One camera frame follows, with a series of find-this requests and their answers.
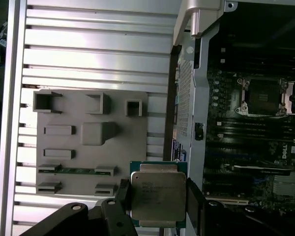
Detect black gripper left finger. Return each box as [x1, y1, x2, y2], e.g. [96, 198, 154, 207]
[21, 178, 138, 236]

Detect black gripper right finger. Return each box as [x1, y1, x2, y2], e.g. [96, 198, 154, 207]
[185, 177, 288, 236]

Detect silver-topped CPU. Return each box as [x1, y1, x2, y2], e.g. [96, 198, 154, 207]
[129, 161, 188, 228]

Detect metal socket cover frame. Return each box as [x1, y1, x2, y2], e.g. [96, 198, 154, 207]
[281, 78, 295, 116]

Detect CPU socket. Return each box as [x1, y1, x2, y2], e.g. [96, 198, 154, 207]
[235, 76, 290, 117]

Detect green RAM stick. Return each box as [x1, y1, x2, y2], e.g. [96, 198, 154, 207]
[38, 166, 118, 176]

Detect black graphics card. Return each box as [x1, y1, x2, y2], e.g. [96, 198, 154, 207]
[232, 164, 293, 177]

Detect green motherboard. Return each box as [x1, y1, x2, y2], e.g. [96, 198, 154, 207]
[204, 66, 295, 205]

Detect silver heat sink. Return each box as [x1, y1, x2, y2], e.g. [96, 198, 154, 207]
[272, 172, 295, 195]

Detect grey parts rack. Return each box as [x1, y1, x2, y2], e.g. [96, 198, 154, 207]
[32, 89, 148, 196]

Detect open black PC case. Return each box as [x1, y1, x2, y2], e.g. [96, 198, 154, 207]
[162, 0, 295, 236]

